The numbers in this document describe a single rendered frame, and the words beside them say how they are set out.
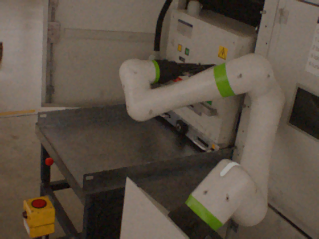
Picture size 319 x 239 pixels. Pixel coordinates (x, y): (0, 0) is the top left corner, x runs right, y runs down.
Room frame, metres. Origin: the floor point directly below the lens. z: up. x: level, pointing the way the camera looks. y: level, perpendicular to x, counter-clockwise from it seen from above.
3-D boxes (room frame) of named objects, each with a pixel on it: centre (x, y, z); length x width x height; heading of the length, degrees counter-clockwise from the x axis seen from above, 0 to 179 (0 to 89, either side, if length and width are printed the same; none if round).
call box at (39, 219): (1.18, 0.34, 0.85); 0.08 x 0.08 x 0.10; 33
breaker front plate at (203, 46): (1.94, -0.12, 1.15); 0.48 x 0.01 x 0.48; 34
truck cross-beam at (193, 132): (1.94, -0.13, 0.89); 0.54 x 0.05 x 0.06; 34
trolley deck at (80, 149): (1.79, 0.11, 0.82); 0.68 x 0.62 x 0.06; 123
